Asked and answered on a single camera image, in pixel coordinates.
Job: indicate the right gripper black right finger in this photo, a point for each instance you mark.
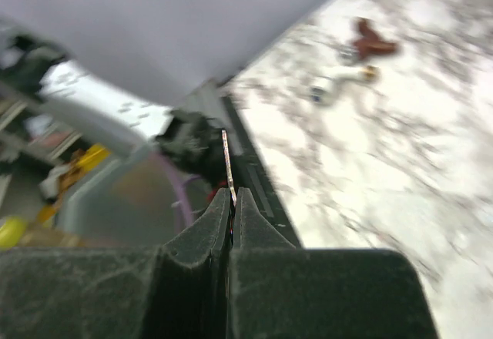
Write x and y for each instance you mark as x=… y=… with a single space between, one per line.
x=280 y=291

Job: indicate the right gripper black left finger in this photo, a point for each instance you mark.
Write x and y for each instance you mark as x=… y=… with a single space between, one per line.
x=159 y=291

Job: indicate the silver keys of long padlock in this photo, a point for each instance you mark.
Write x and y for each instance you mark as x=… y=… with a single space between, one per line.
x=229 y=174

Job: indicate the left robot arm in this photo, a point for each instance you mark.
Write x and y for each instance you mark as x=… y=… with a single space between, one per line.
x=49 y=79

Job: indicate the white plastic tap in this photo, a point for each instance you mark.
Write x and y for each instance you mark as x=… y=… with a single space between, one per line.
x=327 y=84

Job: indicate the brown plastic tap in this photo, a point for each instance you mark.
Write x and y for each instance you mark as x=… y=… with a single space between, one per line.
x=370 y=44

